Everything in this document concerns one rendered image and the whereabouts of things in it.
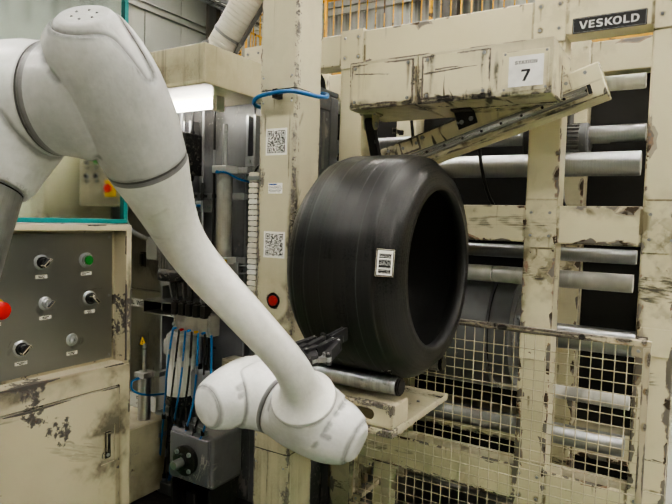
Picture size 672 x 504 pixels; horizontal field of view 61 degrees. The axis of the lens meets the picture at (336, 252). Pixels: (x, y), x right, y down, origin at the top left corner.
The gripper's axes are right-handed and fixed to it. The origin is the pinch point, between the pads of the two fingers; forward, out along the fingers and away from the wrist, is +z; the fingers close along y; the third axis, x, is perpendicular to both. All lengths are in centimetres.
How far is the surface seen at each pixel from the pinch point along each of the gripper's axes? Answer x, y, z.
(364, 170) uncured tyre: -36.5, 1.1, 17.0
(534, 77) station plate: -58, -30, 54
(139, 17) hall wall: -344, 918, 751
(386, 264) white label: -16.6, -10.7, 4.1
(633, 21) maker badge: -75, -50, 88
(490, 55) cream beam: -65, -18, 55
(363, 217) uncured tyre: -26.4, -4.2, 6.3
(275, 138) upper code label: -46, 34, 26
